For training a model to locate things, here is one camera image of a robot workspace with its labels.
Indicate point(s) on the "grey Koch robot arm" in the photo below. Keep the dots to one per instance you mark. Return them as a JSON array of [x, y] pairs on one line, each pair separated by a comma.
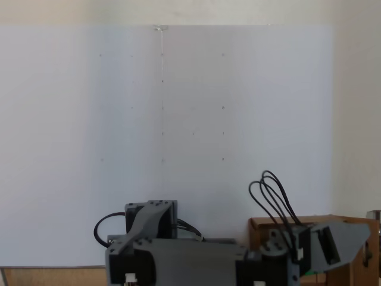
[[193, 259]]

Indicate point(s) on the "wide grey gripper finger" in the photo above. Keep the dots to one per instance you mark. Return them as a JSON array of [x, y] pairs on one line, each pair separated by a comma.
[[352, 238]]

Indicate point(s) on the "brown cardboard box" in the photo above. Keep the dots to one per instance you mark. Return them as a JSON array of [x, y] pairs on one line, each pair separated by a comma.
[[262, 232]]

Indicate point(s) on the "metal corner bracket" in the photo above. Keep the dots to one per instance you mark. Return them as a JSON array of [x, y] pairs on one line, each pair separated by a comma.
[[373, 215]]

